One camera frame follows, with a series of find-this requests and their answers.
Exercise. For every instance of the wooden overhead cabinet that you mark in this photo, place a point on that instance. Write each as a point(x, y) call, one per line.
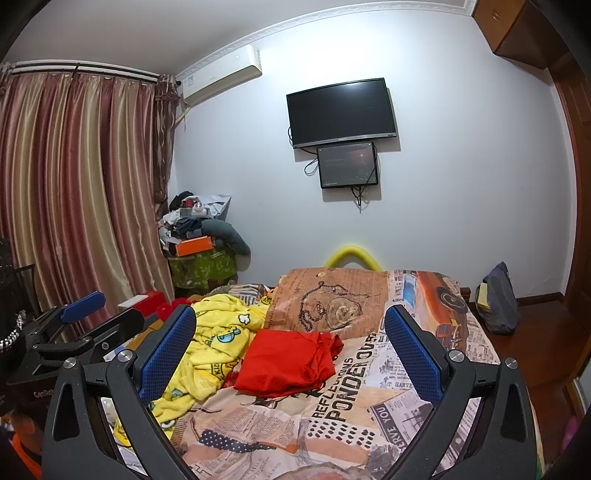
point(517, 27)

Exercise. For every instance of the orange box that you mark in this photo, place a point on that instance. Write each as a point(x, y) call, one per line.
point(194, 246)

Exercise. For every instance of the small black monitor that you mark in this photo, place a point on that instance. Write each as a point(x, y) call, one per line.
point(348, 165)

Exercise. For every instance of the black wall television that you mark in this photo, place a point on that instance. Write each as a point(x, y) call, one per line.
point(341, 113)

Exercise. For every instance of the white air conditioner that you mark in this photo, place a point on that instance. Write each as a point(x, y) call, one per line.
point(219, 74)

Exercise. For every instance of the pile of clothes and clutter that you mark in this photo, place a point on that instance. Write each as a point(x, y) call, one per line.
point(184, 226)

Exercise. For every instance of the yellow notebook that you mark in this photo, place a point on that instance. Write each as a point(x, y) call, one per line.
point(483, 295)

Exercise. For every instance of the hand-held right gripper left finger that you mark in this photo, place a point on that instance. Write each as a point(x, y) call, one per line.
point(166, 357)

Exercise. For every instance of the yellow foam tube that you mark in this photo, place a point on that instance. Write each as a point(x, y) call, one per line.
point(351, 250)

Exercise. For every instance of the grey bolster pillow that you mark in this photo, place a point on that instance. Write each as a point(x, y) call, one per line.
point(226, 228)

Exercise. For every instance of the red plush cloth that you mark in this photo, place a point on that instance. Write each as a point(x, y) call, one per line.
point(166, 311)

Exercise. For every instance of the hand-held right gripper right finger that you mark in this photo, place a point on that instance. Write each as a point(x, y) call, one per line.
point(415, 357)

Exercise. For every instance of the black chair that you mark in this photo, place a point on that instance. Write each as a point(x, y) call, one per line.
point(32, 286)

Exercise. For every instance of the yellow cartoon blanket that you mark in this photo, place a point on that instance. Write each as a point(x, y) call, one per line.
point(217, 332)

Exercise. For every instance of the red zip jacket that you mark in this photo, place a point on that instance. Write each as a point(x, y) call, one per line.
point(286, 364)

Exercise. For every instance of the person's left forearm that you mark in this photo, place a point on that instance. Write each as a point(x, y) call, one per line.
point(27, 447)

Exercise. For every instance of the grey backpack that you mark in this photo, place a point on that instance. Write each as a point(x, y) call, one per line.
point(501, 300)

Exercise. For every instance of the grey striped cloth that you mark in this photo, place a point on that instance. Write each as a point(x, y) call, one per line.
point(247, 290)

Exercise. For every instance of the curtain rail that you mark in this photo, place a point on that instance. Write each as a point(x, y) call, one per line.
point(92, 69)

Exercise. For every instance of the newspaper print bed sheet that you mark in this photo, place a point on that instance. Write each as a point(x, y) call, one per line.
point(369, 415)

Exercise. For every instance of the striped red beige curtain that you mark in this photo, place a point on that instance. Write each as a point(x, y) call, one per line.
point(78, 184)

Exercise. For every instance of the brown printed pillow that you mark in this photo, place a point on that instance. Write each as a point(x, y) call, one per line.
point(323, 300)

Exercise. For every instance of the green patterned cloth cover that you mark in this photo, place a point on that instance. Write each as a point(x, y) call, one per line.
point(203, 267)

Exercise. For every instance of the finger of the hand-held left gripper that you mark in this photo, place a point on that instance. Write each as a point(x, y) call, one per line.
point(83, 305)
point(111, 330)

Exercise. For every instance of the wooden bed frame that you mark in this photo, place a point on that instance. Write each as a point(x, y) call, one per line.
point(466, 293)

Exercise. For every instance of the red and white box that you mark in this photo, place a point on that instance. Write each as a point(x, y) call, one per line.
point(147, 304)

